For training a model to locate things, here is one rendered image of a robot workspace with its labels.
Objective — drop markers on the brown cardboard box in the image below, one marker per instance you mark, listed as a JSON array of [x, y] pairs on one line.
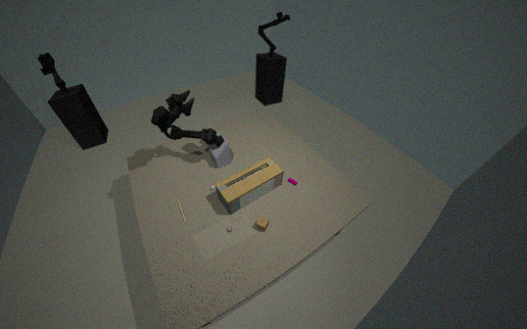
[[262, 223]]

